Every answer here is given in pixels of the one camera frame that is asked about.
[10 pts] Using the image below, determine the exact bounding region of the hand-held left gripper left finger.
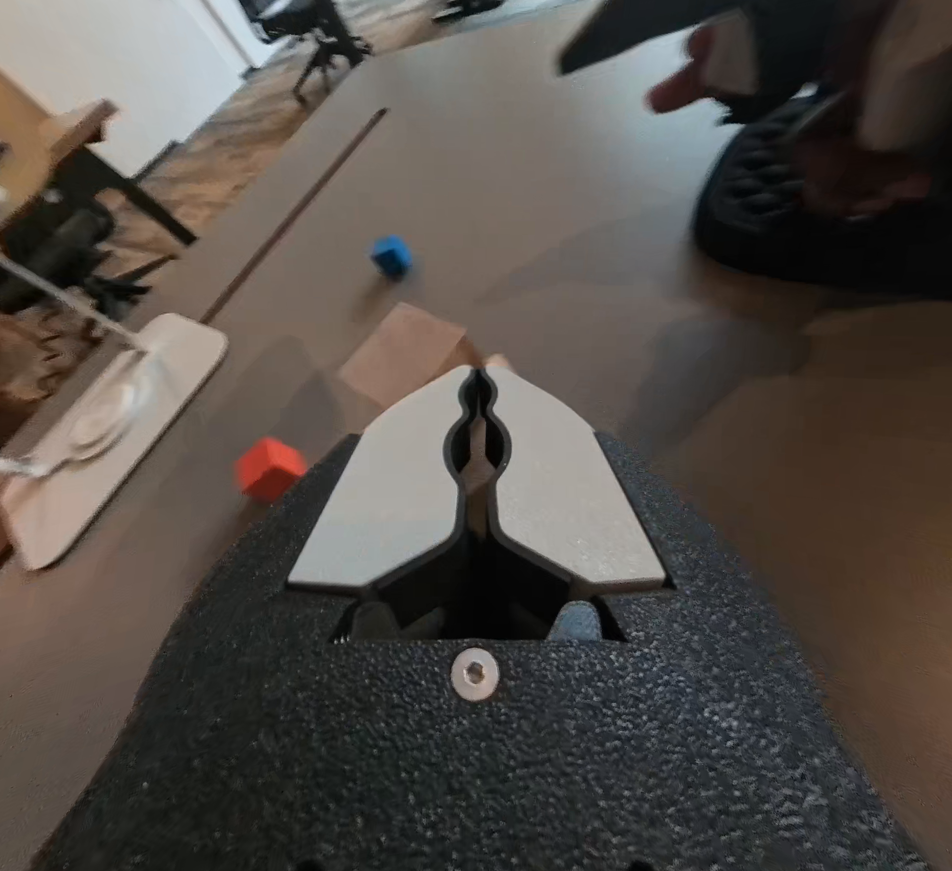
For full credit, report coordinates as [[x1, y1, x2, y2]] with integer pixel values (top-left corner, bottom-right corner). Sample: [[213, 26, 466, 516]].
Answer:
[[286, 366, 481, 597]]

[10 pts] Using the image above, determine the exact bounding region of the white document stand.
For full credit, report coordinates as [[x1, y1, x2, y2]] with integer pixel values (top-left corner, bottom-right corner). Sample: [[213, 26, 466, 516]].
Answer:
[[0, 254, 230, 571]]

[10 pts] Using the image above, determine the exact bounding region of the long wooden office table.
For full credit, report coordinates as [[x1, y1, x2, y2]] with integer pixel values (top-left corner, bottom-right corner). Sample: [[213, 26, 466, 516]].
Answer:
[[0, 68, 197, 254]]

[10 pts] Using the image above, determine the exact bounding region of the small red cube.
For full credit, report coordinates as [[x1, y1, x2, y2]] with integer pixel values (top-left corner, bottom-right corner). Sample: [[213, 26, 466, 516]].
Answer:
[[234, 437, 310, 504]]

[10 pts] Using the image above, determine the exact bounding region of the black wrist rest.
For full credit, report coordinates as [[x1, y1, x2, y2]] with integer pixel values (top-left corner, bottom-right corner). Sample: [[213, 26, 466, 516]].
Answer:
[[692, 90, 952, 299]]

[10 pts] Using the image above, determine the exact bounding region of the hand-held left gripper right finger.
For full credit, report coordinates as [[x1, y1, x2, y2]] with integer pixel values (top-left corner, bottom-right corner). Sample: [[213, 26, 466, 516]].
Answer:
[[485, 366, 667, 601]]

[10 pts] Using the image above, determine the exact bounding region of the black office chair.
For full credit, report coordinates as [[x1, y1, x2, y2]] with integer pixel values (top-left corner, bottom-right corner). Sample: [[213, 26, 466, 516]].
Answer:
[[179, 0, 376, 101], [0, 194, 172, 321]]

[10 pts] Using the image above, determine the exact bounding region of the large wooden cube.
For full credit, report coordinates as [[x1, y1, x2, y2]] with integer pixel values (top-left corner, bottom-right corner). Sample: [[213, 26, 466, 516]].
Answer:
[[337, 300, 484, 411]]

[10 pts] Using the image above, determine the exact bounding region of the tiny blue cube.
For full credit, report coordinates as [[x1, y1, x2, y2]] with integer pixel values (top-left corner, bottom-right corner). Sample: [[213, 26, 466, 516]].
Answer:
[[371, 235, 415, 280]]

